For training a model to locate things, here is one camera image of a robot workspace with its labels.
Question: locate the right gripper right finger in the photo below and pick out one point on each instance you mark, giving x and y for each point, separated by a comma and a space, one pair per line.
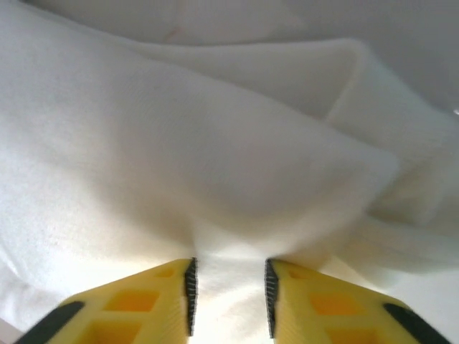
322, 308

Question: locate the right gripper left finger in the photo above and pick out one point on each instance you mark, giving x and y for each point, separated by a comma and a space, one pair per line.
143, 308

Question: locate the white t-shirt with black print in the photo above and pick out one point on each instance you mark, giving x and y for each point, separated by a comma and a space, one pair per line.
179, 143

